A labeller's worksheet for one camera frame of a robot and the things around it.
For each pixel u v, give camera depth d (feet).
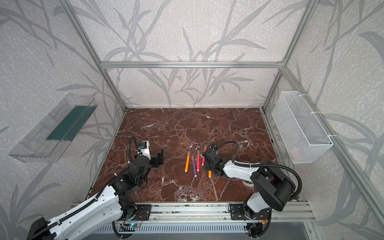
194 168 2.90
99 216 1.79
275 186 1.43
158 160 2.37
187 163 2.96
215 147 2.65
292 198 1.48
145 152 2.24
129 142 3.41
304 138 1.96
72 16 2.39
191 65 3.18
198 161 2.98
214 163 2.25
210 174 2.79
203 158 3.00
